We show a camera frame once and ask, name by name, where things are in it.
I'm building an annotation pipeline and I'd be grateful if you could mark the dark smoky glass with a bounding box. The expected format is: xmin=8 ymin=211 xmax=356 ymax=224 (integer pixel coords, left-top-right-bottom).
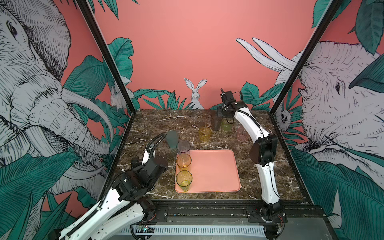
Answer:
xmin=211 ymin=115 xmax=223 ymax=132

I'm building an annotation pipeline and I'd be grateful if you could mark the tall yellow glass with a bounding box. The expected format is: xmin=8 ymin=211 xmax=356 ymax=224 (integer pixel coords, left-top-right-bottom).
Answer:
xmin=176 ymin=154 xmax=192 ymax=171

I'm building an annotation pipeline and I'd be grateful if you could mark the black front rail base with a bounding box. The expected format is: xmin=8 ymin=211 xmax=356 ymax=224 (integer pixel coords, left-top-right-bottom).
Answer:
xmin=74 ymin=199 xmax=340 ymax=240

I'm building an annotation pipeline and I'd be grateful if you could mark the green glass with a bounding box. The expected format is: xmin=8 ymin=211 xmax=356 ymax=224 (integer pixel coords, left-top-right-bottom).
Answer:
xmin=176 ymin=170 xmax=193 ymax=192
xmin=221 ymin=118 xmax=235 ymax=132

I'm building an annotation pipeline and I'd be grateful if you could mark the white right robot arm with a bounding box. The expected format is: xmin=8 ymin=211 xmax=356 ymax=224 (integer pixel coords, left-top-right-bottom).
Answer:
xmin=217 ymin=90 xmax=284 ymax=223

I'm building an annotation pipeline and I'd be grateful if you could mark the frosted teal glass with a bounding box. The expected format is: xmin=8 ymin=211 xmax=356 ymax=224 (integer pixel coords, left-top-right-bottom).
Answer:
xmin=166 ymin=130 xmax=179 ymax=149

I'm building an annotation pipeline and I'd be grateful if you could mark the clear blue tall glass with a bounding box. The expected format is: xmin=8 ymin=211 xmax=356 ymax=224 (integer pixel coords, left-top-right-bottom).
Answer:
xmin=177 ymin=141 xmax=191 ymax=155

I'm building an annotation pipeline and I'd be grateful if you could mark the short yellow glass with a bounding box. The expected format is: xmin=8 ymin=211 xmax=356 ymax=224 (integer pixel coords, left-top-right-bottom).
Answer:
xmin=199 ymin=127 xmax=212 ymax=143

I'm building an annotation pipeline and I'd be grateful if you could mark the pink tray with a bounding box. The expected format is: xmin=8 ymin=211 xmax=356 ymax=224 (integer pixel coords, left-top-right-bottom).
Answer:
xmin=187 ymin=150 xmax=241 ymax=193

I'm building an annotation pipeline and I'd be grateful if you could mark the black right corner post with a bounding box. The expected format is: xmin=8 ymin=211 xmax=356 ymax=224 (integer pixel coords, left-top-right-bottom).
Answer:
xmin=270 ymin=0 xmax=343 ymax=115

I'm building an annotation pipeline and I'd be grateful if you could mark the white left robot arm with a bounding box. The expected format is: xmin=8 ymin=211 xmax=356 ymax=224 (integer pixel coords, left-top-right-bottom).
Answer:
xmin=48 ymin=133 xmax=168 ymax=240

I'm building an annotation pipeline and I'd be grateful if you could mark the black corner post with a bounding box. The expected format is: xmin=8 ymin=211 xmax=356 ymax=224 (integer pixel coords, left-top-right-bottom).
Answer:
xmin=76 ymin=0 xmax=136 ymax=114
xmin=270 ymin=0 xmax=343 ymax=115

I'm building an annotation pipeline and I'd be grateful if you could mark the black left corner post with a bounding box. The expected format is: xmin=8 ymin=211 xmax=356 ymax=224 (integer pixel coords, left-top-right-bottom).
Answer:
xmin=76 ymin=0 xmax=136 ymax=114

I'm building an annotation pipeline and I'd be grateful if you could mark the white perforated strip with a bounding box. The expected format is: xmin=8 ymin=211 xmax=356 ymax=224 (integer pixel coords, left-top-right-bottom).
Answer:
xmin=120 ymin=225 xmax=266 ymax=237

